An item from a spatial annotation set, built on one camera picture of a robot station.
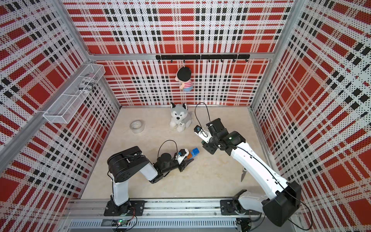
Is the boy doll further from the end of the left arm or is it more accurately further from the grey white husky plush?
the end of the left arm

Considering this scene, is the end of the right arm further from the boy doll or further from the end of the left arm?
the boy doll

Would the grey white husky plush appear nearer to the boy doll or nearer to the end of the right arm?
the boy doll

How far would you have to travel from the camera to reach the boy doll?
0.95 m

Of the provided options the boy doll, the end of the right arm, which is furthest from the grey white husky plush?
the end of the right arm

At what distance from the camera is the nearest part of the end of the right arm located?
51cm

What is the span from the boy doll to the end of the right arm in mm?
470
